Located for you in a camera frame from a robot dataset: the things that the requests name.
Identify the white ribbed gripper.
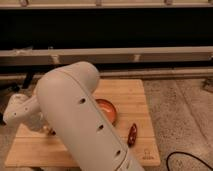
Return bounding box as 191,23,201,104
23,112,50,133

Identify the dark brown eraser block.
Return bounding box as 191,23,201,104
47,127,56,136

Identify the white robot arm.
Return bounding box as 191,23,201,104
3,62,145,171

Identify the orange bowl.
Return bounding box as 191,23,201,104
96,99,117,125

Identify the dark red chili pepper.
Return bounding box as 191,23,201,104
127,123,137,147

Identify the black cable on floor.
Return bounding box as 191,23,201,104
165,151,213,171

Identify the grey metal rail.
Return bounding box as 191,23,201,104
0,46,213,66

